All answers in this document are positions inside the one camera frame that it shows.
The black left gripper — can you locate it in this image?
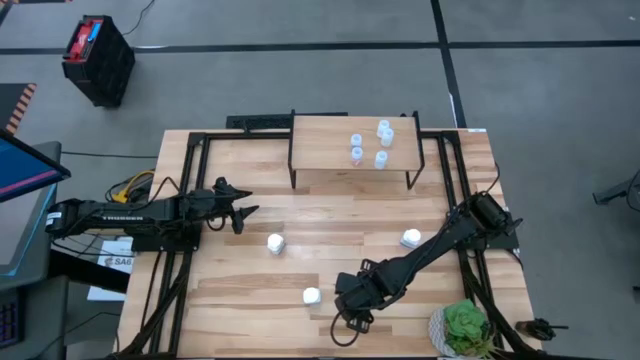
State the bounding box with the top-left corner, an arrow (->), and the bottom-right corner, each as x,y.
182,177 -> 260,235

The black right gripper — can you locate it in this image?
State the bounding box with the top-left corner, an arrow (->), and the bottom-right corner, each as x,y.
334,258 -> 401,334

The wooden shelf with black legs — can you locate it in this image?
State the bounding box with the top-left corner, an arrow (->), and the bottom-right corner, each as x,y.
287,108 -> 426,192

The black power strip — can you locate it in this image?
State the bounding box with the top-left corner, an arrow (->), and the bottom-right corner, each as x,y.
225,112 -> 350,131

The green succulent in white pot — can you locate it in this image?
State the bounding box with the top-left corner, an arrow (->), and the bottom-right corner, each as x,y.
427,298 -> 497,359

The white paper sign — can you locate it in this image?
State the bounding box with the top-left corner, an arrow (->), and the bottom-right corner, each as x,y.
87,237 -> 135,303

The small black clamp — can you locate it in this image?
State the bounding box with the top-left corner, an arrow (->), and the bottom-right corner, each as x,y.
514,317 -> 570,342

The black crate with red items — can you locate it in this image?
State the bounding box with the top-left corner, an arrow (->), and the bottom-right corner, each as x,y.
61,14 -> 137,109

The grey computer desk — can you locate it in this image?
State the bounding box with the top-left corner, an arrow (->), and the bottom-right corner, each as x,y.
0,141 -> 69,294

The blue-screen monitor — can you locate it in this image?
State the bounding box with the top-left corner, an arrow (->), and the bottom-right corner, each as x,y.
0,128 -> 72,204

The striped-edge floor mat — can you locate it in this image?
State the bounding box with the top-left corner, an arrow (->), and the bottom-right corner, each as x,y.
0,82 -> 38,137

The black keyboard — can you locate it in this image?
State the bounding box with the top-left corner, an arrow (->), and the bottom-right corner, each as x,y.
0,287 -> 24,349

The grey chair base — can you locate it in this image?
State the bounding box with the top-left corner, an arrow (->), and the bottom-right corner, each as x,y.
592,168 -> 640,211

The black metal table frame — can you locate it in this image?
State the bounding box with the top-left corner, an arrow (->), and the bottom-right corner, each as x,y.
112,128 -> 546,360

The yellow cable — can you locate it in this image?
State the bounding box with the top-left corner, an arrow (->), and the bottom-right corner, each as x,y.
110,170 -> 157,205

